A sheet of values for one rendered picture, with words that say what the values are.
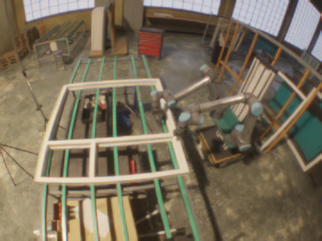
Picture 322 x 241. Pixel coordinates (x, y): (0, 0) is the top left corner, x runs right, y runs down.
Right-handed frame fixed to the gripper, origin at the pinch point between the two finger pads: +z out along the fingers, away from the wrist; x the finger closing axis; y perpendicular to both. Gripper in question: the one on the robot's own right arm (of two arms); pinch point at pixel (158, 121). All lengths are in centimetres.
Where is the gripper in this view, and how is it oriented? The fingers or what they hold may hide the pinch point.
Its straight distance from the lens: 173.8
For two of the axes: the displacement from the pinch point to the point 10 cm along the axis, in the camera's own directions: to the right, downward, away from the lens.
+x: 9.8, -1.6, 1.1
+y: 1.4, 1.9, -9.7
